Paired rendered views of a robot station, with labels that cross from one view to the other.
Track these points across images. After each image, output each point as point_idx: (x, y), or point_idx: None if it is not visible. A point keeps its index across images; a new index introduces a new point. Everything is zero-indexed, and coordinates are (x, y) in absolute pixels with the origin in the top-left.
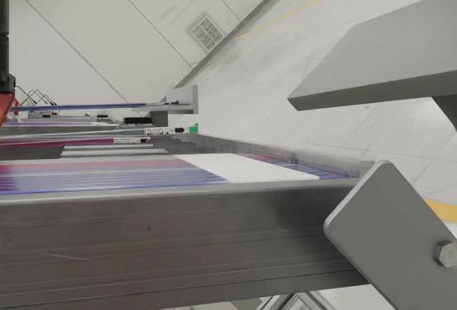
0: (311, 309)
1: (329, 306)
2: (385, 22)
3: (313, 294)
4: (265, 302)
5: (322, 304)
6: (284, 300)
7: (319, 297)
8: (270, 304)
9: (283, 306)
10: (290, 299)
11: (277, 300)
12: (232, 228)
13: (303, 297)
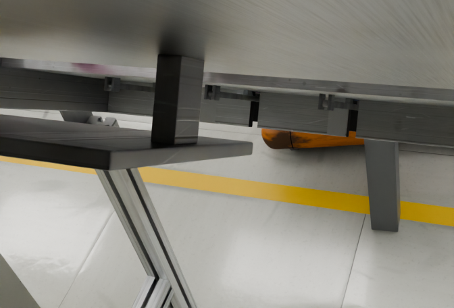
0: (178, 306)
1: (191, 299)
2: None
3: (183, 286)
4: (138, 306)
5: (188, 298)
6: (164, 298)
7: (186, 288)
8: (152, 307)
9: (163, 307)
10: (168, 296)
11: (159, 300)
12: None
13: (177, 291)
